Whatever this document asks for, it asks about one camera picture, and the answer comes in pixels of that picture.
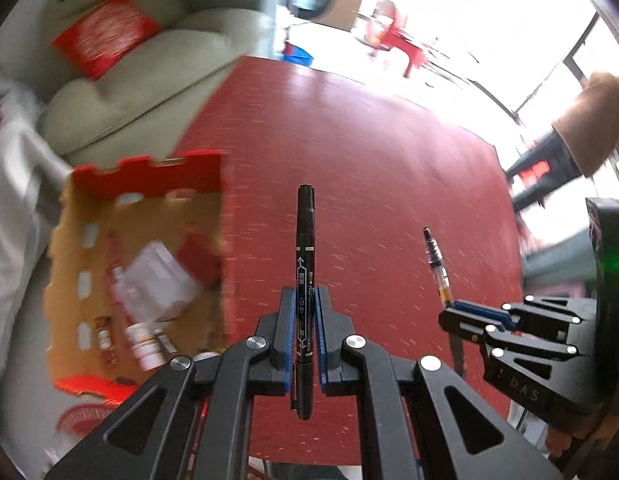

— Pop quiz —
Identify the brown cloth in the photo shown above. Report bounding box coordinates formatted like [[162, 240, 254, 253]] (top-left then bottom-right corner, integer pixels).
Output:
[[552, 72, 619, 178]]

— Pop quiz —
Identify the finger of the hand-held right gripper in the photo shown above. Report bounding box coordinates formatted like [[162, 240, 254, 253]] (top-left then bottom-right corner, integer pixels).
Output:
[[438, 310, 604, 415], [449, 296, 599, 335]]

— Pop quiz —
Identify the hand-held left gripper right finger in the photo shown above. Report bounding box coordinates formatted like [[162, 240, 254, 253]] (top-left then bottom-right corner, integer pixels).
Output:
[[316, 287, 563, 480]]

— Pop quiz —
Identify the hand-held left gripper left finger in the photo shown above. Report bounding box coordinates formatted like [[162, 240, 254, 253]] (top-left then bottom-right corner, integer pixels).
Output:
[[44, 287, 296, 480]]

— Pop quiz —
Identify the red plastic stool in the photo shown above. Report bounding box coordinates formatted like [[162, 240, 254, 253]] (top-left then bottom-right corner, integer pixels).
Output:
[[362, 0, 440, 78]]

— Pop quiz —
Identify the pale green sofa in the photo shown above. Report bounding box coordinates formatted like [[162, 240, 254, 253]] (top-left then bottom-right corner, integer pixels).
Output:
[[40, 0, 285, 156]]

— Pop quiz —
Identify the brown spice jar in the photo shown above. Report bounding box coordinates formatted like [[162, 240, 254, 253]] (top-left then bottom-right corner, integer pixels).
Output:
[[94, 316, 115, 368]]

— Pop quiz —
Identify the black clear-barrel pen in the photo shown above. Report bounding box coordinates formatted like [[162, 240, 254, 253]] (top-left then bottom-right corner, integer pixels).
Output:
[[422, 227, 455, 308]]

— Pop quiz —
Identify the long black marker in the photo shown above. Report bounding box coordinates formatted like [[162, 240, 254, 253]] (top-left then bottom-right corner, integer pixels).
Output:
[[292, 185, 317, 421]]

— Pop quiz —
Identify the clear plastic container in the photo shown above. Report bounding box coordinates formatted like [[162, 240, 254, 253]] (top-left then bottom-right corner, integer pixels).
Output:
[[122, 240, 200, 321]]

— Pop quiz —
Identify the red patterned cushion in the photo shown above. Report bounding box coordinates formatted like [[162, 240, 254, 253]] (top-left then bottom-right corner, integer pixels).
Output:
[[52, 0, 160, 81]]

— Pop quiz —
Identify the blue basin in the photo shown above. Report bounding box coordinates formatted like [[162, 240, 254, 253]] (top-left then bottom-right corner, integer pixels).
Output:
[[282, 42, 315, 66]]

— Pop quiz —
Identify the small red box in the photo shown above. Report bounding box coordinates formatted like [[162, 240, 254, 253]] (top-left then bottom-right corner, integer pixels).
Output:
[[182, 232, 223, 286]]

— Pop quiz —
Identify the pink pen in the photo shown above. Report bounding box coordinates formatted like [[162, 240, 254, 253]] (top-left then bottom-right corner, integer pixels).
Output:
[[107, 230, 121, 281]]

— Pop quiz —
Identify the grey white blanket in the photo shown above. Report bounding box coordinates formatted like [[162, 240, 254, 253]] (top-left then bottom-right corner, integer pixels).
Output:
[[0, 60, 73, 461]]

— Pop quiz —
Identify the white bottle orange band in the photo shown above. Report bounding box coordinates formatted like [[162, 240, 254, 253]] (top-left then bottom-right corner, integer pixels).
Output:
[[124, 322, 165, 372]]

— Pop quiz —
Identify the red cardboard box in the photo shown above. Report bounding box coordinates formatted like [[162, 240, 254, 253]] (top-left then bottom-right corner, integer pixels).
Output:
[[42, 150, 235, 403]]

